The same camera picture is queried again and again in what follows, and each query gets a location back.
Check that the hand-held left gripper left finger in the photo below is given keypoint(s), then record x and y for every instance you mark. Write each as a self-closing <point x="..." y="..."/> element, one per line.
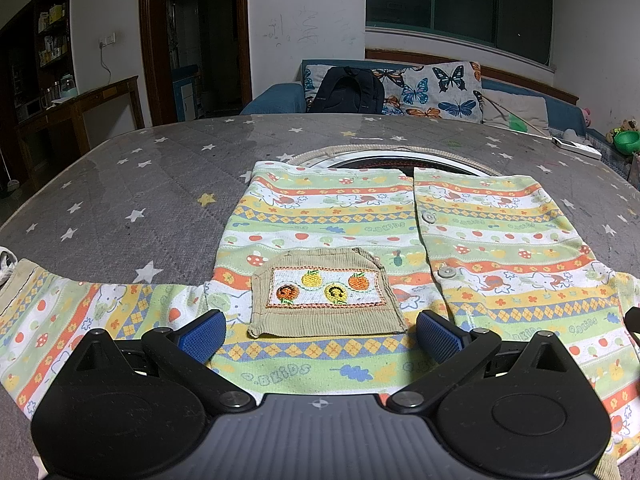
<point x="202" y="337"/>

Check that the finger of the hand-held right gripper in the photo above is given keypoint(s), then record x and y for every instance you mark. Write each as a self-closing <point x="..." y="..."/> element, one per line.
<point x="634" y="325"/>

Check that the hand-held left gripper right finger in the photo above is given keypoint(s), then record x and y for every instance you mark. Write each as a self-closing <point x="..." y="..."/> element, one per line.
<point x="437" y="335"/>

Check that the striped patterned children's shirt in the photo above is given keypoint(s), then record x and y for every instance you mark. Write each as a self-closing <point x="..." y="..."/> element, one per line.
<point x="325" y="220"/>

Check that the grey star tablecloth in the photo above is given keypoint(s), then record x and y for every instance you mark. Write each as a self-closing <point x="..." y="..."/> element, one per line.
<point x="150" y="185"/>

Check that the round built-in cooktop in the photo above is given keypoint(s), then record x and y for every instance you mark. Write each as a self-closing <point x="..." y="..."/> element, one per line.
<point x="380" y="162"/>

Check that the green toy bowl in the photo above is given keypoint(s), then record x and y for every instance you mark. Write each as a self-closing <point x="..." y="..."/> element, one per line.
<point x="627" y="141"/>

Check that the white remote control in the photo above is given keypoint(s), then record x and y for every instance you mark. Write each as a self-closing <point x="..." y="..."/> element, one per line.
<point x="577" y="147"/>

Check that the pink plush toy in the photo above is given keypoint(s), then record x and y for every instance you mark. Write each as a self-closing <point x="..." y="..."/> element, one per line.
<point x="586" y="116"/>

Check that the green toy on stick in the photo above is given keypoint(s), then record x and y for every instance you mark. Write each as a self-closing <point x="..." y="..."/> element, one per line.
<point x="517" y="122"/>

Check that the white cushion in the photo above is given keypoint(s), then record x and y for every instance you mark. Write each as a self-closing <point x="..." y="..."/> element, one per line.
<point x="520" y="105"/>

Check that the butterfly print pillow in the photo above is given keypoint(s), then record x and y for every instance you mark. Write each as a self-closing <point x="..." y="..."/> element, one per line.
<point x="435" y="90"/>

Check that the blue sofa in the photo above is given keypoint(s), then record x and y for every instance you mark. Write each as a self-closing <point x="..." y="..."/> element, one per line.
<point x="275" y="100"/>

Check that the wooden side table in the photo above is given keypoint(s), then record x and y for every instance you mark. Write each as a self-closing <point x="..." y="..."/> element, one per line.
<point x="100" y="97"/>

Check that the black backpack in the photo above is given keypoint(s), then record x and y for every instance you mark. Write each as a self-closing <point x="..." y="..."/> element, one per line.
<point x="345" y="90"/>

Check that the teal jar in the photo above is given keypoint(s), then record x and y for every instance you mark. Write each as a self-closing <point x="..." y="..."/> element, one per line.
<point x="68" y="86"/>

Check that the dark window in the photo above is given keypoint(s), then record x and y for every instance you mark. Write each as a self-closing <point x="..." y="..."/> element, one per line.
<point x="460" y="0"/>

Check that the wooden shelf cabinet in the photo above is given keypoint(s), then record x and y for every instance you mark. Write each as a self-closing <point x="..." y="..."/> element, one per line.
<point x="50" y="30"/>

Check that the dark wooden door frame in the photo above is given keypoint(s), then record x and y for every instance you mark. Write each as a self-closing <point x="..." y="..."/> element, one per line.
<point x="146" y="35"/>

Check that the white wall socket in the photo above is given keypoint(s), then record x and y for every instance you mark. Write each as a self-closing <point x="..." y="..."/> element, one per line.
<point x="107" y="39"/>

